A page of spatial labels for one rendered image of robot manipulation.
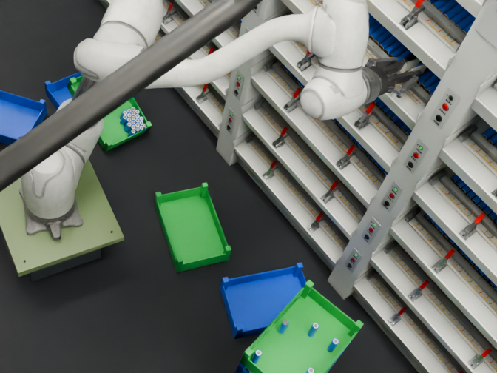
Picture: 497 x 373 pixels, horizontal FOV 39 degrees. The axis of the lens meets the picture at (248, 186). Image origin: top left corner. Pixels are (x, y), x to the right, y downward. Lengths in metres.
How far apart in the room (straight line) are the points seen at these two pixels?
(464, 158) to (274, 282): 0.99
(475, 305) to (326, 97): 0.86
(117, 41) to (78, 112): 1.21
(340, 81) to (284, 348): 0.82
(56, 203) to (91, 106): 1.70
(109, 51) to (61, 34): 1.50
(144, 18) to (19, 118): 1.21
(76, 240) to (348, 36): 1.20
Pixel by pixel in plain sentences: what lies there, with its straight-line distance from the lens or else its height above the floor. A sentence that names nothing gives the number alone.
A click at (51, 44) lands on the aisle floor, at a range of 3.20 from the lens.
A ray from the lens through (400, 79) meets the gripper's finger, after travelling 1.83.
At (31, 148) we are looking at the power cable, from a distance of 0.56.
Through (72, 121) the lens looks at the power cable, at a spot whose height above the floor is 1.84.
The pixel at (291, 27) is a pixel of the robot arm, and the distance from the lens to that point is 1.60.
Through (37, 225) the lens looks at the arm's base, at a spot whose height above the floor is 0.25.
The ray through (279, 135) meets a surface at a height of 0.35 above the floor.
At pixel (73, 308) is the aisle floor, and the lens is 2.50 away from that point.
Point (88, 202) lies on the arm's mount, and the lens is 2.43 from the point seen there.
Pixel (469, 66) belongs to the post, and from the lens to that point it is 1.71.
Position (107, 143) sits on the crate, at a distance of 2.75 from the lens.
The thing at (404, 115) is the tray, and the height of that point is 0.92.
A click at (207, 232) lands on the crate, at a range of 2.64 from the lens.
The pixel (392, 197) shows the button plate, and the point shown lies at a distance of 2.09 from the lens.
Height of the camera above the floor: 2.28
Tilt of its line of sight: 55 degrees down
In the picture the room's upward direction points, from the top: 16 degrees clockwise
